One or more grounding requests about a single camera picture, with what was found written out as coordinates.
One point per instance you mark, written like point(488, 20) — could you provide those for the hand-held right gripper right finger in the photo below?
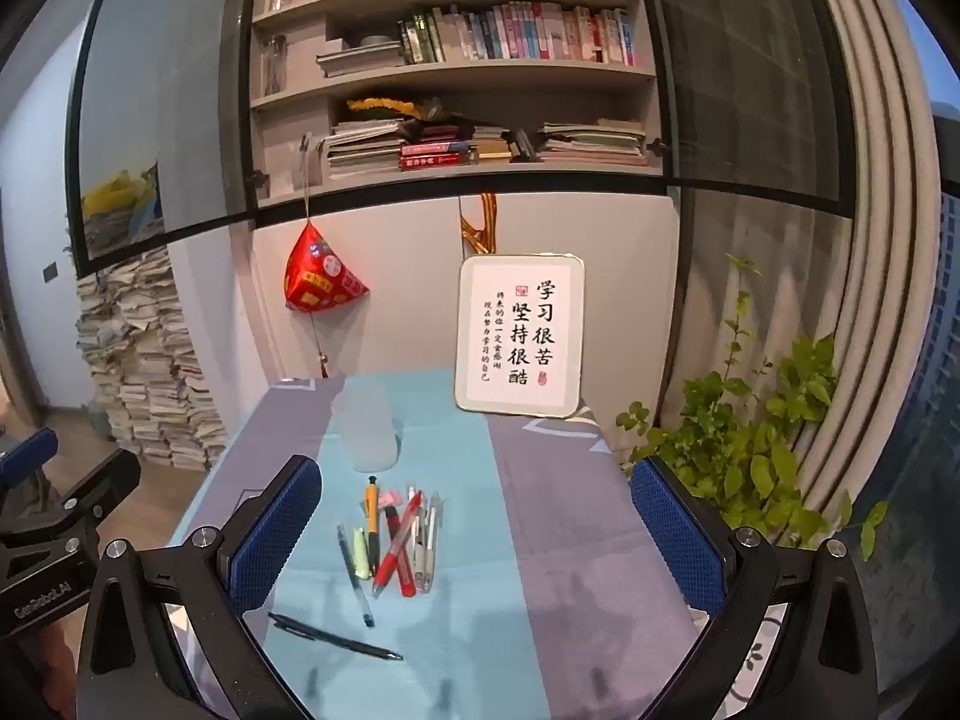
point(679, 532)

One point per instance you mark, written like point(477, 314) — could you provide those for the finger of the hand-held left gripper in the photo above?
point(97, 484)
point(30, 454)

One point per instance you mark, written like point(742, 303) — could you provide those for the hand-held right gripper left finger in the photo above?
point(274, 532)

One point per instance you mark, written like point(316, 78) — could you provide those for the dark blue clear pen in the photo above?
point(354, 577)

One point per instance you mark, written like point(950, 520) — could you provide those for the yellow black pen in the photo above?
point(372, 517)

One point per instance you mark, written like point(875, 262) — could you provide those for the black ballpoint pen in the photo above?
point(337, 637)

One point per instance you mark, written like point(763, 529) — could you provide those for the translucent white pen holder cup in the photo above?
point(365, 427)

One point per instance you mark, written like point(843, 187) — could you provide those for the green highlighter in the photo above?
point(362, 551)

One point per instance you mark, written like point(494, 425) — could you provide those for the pink eraser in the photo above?
point(389, 500)

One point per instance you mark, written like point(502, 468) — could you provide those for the red pen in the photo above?
point(396, 547)

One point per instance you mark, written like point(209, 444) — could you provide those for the green leafy plant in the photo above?
point(757, 435)

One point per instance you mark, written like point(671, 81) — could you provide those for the tall stack of books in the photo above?
point(150, 367)

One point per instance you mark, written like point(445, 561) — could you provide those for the white patterned plant pot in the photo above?
point(750, 660)

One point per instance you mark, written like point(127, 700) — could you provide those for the framed calligraphy sign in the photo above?
point(521, 337)

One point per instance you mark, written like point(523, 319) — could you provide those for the red pyramid hanging ornament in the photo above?
point(322, 277)

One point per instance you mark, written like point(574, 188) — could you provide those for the gold ribbon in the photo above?
point(480, 229)

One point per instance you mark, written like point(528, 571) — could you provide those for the beige curtain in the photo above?
point(870, 202)

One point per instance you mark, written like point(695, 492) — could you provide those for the stack of red books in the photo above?
point(439, 150)

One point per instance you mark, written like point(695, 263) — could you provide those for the yellow flower garland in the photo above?
point(390, 106)

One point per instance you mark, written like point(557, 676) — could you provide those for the dark glass cabinet door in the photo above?
point(750, 67)

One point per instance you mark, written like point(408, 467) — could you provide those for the flat grey books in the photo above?
point(360, 56)

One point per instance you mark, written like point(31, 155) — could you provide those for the grey bookshelf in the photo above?
point(465, 86)

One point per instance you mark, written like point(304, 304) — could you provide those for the row of colourful upright books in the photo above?
point(525, 34)

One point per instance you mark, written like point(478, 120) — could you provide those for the wall switch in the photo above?
point(52, 272)

